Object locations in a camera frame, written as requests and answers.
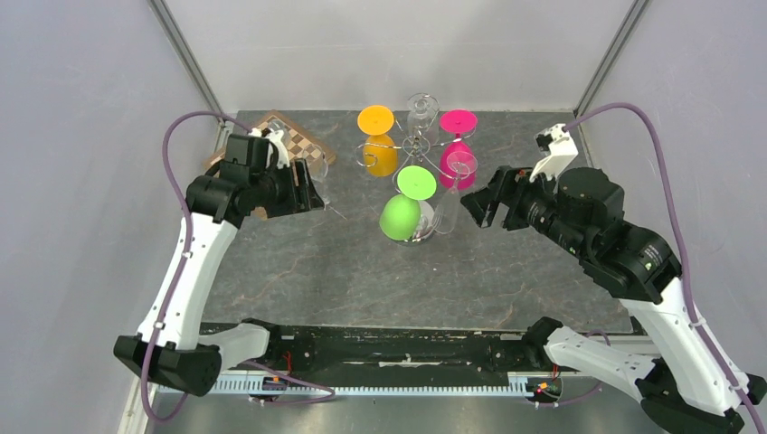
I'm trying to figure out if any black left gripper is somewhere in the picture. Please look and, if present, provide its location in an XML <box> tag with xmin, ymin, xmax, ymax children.
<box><xmin>251</xmin><ymin>157</ymin><xmax>325</xmax><ymax>219</ymax></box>

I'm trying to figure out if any green plastic wine glass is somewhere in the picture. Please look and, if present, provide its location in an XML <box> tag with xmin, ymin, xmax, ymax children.
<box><xmin>379</xmin><ymin>165</ymin><xmax>437</xmax><ymax>241</ymax></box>

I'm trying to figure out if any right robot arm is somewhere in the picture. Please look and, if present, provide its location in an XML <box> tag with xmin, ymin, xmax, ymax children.
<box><xmin>460</xmin><ymin>166</ymin><xmax>766</xmax><ymax>433</ymax></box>

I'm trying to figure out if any pink plastic wine glass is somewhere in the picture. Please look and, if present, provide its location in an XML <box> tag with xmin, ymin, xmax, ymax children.
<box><xmin>439</xmin><ymin>109</ymin><xmax>478</xmax><ymax>191</ymax></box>

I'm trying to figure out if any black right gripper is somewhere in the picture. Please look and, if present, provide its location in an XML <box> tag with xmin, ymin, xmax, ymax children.
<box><xmin>461</xmin><ymin>162</ymin><xmax>592</xmax><ymax>258</ymax></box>

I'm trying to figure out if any wooden chessboard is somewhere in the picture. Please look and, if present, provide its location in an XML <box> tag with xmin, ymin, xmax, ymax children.
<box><xmin>186</xmin><ymin>112</ymin><xmax>328</xmax><ymax>227</ymax></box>

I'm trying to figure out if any clear round wine glass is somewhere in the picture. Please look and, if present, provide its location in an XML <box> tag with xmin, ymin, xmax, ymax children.
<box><xmin>300</xmin><ymin>147</ymin><xmax>346</xmax><ymax>220</ymax></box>

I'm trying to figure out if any clear tumbler wine glass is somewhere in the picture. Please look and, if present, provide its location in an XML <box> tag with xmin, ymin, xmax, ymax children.
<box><xmin>406</xmin><ymin>92</ymin><xmax>440</xmax><ymax>146</ymax></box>

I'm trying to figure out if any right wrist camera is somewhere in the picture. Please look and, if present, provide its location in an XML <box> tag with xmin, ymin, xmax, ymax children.
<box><xmin>530</xmin><ymin>123</ymin><xmax>579</xmax><ymax>182</ymax></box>

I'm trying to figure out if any clear ribbed flute glass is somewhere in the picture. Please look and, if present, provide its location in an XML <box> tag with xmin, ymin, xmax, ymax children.
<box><xmin>432</xmin><ymin>151</ymin><xmax>478</xmax><ymax>235</ymax></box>

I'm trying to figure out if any chrome wire wine glass rack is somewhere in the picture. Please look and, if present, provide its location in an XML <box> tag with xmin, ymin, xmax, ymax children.
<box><xmin>355</xmin><ymin>107</ymin><xmax>451</xmax><ymax>245</ymax></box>

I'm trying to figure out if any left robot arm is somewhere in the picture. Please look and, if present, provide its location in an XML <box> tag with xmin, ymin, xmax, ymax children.
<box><xmin>113</xmin><ymin>128</ymin><xmax>324</xmax><ymax>397</ymax></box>

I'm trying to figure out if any orange plastic wine glass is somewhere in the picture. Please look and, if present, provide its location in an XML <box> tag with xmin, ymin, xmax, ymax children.
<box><xmin>357</xmin><ymin>105</ymin><xmax>398</xmax><ymax>177</ymax></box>

